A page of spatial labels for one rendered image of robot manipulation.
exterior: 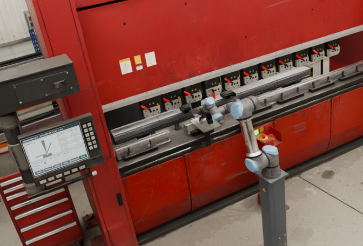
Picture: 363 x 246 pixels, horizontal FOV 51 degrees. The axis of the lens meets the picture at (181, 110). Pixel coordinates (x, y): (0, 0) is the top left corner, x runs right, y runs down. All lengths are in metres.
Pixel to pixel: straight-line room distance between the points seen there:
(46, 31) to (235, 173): 2.19
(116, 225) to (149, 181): 0.45
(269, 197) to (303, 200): 0.99
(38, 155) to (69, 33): 0.81
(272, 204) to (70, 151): 1.57
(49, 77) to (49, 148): 0.44
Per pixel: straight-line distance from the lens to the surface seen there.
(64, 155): 2.51
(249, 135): 2.75
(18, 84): 2.33
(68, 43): 2.67
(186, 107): 3.60
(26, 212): 3.54
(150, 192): 3.42
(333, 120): 4.35
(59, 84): 2.36
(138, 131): 3.53
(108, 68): 2.98
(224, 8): 3.29
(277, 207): 3.14
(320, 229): 3.73
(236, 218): 3.81
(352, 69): 4.49
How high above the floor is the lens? 2.55
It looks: 25 degrees down
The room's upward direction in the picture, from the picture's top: 9 degrees counter-clockwise
